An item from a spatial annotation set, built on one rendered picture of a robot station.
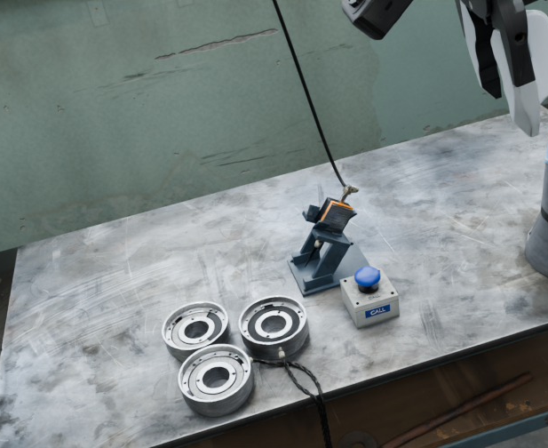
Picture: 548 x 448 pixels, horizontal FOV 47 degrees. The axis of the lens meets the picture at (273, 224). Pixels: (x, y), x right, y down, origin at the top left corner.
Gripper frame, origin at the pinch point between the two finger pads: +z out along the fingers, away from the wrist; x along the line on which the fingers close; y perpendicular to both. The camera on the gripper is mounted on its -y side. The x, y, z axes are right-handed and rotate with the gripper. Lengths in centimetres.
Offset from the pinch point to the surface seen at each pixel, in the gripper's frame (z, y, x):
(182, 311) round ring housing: 35, -46, 32
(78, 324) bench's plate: 34, -65, 37
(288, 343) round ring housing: 38, -30, 20
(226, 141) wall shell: 87, -55, 185
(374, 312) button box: 42, -17, 24
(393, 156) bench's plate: 49, -3, 73
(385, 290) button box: 40, -14, 26
